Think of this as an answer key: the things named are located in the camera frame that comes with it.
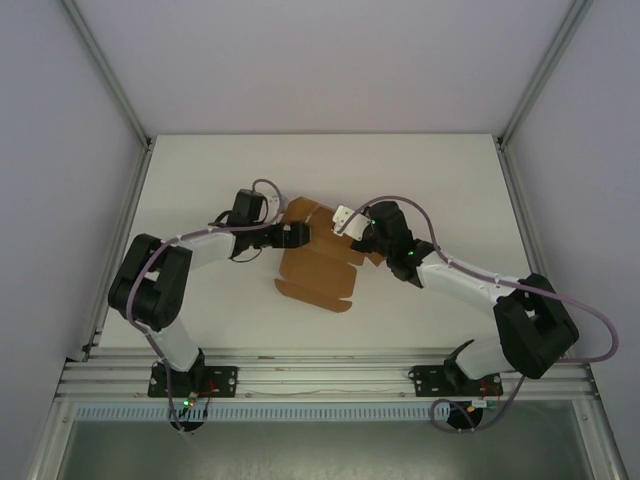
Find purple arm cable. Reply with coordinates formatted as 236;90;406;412
126;178;282;437
343;195;622;434

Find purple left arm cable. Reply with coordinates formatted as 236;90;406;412
126;178;282;437

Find aluminium mounting rail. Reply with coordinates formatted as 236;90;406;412
53;347;600;402

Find aluminium frame post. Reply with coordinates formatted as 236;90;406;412
494;0;596;361
63;0;154;362

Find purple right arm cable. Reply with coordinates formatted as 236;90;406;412
343;195;622;434

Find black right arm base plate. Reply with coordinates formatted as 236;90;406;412
409;364;504;400

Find brown cardboard paper box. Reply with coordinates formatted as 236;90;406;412
273;196;387;315

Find grey metal sheet panel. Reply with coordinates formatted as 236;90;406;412
28;418;627;480

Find slotted grey cable duct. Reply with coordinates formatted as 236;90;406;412
72;403;501;422

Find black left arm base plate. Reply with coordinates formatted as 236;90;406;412
147;363;239;399

